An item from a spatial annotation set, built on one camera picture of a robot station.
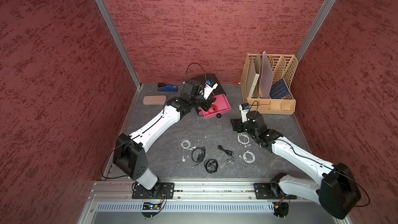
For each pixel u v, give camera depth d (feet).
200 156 2.79
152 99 3.53
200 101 2.23
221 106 3.04
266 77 3.41
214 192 2.48
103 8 2.60
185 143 2.94
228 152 2.83
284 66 3.30
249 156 2.80
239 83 4.02
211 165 2.68
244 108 2.38
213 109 2.99
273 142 1.83
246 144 2.94
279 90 3.36
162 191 2.41
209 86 2.20
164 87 3.73
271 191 2.18
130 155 1.37
